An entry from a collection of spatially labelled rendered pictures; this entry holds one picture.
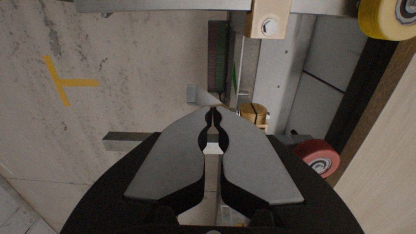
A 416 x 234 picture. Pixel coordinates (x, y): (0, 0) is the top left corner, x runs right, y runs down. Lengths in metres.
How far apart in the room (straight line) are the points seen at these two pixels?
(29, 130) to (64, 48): 0.99
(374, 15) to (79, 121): 1.76
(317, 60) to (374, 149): 0.25
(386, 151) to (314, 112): 0.17
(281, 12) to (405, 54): 0.18
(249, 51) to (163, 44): 0.81
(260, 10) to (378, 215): 0.57
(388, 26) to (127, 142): 0.43
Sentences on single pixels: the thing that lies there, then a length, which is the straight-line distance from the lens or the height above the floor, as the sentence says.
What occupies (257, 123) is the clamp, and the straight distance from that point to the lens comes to 0.29.
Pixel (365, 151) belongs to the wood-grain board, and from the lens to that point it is 0.39.
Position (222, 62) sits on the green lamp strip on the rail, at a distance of 0.41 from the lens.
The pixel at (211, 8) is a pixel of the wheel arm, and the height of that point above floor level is 0.85.
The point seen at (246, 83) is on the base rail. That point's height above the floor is 0.70.
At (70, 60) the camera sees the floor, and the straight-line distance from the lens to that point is 1.50.
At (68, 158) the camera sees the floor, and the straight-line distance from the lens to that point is 2.17.
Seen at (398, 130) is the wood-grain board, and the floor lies 0.90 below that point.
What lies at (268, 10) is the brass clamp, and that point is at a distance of 0.26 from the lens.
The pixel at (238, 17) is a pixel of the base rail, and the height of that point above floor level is 0.70.
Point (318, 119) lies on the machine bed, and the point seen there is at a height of 0.76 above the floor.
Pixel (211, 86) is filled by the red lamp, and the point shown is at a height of 0.70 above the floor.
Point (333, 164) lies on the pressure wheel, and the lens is 0.36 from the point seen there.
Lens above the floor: 1.11
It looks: 60 degrees down
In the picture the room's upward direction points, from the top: 178 degrees counter-clockwise
